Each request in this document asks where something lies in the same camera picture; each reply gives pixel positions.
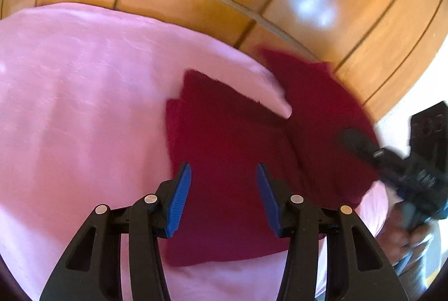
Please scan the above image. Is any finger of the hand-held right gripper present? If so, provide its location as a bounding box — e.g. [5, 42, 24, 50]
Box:
[337, 127, 384, 170]

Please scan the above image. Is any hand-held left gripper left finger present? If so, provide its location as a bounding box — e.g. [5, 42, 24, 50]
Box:
[40, 162, 192, 301]

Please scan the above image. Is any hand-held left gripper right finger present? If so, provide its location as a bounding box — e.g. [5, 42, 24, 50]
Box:
[255, 162, 409, 301]

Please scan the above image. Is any dark red garment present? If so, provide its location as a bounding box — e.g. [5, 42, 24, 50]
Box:
[165, 47, 384, 267]

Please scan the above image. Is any person's right forearm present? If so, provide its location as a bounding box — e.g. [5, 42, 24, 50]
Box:
[394, 222, 443, 301]

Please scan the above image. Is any person's right hand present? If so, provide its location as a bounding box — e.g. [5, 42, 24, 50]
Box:
[381, 203, 435, 275]

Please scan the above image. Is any pink blanket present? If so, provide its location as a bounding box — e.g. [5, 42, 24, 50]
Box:
[0, 2, 390, 301]

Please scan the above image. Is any wooden wardrobe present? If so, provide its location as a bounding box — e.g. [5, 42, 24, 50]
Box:
[0, 0, 448, 125]

